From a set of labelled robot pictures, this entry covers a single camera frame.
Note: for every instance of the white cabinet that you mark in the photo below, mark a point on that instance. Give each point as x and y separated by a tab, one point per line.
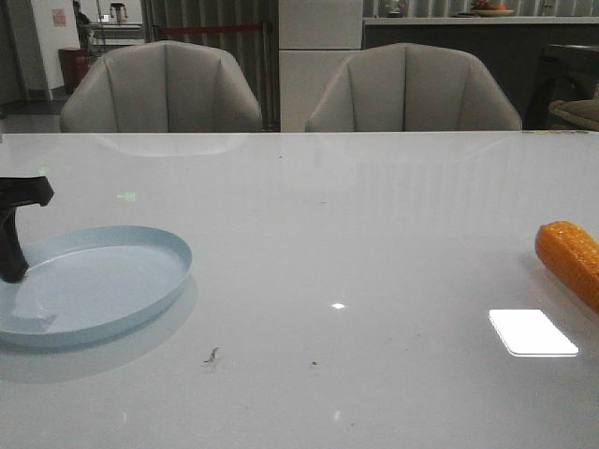
314	36

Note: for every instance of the background metal table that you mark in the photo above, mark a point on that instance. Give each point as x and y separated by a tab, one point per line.
116	34

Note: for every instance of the right beige upholstered chair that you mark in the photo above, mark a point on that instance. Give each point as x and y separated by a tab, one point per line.
408	87

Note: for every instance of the left beige upholstered chair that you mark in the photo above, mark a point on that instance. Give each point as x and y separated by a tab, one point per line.
163	87

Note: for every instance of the red barrier belt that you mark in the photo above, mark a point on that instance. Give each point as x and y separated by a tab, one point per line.
220	29

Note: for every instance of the light blue round plate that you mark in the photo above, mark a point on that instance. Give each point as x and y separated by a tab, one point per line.
93	284

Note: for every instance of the dark grey counter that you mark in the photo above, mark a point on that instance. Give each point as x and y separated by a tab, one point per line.
509	46

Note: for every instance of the orange corn cob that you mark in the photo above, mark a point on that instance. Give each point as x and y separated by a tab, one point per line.
571	254

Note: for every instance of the person in background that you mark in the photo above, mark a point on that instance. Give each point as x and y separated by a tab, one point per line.
82	23

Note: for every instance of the fruit bowl on counter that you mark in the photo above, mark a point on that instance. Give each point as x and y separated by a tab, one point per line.
489	9

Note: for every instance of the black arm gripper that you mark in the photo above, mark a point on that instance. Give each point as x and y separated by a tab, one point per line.
17	192

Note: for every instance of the red trash bin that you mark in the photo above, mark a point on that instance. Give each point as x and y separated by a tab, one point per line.
74	65

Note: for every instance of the beige upholstered chair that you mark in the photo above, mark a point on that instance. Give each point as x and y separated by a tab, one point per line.
163	87
408	87

